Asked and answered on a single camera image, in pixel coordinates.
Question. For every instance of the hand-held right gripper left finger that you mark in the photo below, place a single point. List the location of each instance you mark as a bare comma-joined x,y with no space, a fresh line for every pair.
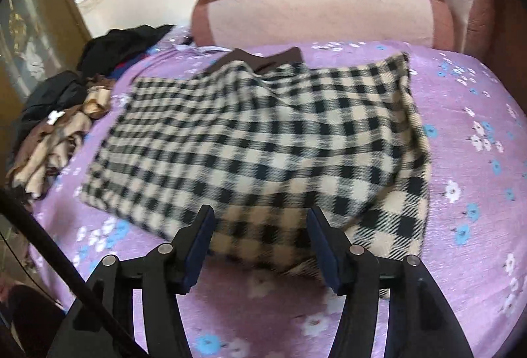
197,255

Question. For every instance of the white cloth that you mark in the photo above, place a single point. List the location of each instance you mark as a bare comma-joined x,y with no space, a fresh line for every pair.
206,49

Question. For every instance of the brown beige patterned garment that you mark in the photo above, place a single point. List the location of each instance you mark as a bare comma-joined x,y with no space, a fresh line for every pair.
53,148

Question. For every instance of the pink sofa back cushion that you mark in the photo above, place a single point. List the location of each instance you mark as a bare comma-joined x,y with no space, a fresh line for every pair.
313,18

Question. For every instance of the black jacket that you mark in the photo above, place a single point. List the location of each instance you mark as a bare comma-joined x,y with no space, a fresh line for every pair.
53,94

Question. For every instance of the ornate glass door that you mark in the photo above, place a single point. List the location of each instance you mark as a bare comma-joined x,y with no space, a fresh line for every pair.
33,53

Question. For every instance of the black garment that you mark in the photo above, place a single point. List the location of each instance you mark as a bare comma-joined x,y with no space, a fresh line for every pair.
119,45

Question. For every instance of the purple floral bed sheet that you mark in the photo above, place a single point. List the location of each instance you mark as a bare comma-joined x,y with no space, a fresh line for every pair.
461,176

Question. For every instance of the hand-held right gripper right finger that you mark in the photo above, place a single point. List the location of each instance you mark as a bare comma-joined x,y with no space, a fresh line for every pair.
325,255

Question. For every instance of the black beige checked shirt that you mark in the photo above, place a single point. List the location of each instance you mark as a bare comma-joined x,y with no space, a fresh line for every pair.
255,127

